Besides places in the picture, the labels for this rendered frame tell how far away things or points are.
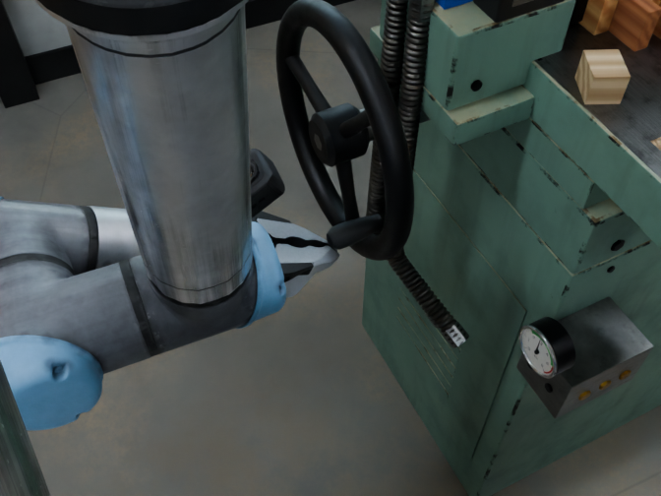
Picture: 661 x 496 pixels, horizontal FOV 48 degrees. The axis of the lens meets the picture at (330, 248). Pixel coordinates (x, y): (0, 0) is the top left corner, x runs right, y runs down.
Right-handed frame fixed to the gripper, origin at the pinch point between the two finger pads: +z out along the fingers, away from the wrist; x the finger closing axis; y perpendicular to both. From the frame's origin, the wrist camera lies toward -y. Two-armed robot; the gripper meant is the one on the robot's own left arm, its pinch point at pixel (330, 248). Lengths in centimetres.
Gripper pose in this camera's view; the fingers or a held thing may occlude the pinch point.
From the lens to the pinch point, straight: 75.6
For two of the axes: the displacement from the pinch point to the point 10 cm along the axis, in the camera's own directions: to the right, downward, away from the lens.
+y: -4.3, 7.2, 5.4
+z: 8.2, 0.5, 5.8
